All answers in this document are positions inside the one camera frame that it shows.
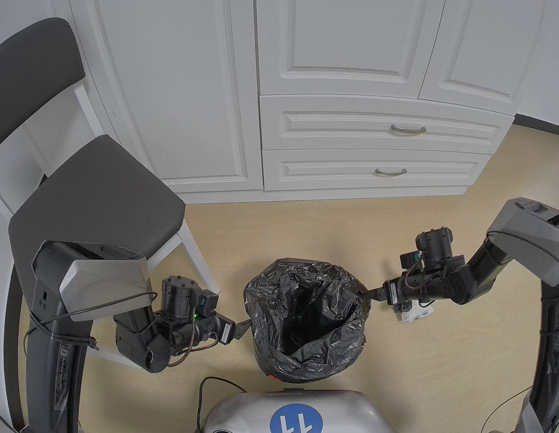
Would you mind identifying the black cable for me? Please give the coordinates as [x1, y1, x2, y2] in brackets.
[196, 376, 246, 431]

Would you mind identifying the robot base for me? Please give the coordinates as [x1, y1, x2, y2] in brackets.
[203, 390, 395, 433]

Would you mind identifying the black plastic bag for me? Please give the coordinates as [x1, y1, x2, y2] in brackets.
[242, 257, 373, 383]

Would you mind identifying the white wardrobe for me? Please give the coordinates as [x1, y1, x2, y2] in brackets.
[40, 0, 559, 205]

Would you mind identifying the white printed wrapper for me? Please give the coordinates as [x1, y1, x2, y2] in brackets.
[399, 299, 436, 324]

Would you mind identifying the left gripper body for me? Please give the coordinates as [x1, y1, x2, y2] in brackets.
[196, 312, 239, 347]

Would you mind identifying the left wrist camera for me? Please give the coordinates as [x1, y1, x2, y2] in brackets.
[198, 290, 220, 318]

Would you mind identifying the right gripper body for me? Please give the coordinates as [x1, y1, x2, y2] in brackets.
[382, 273, 425, 307]

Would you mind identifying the grey white chair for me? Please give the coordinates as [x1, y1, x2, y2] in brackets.
[0, 17, 221, 365]

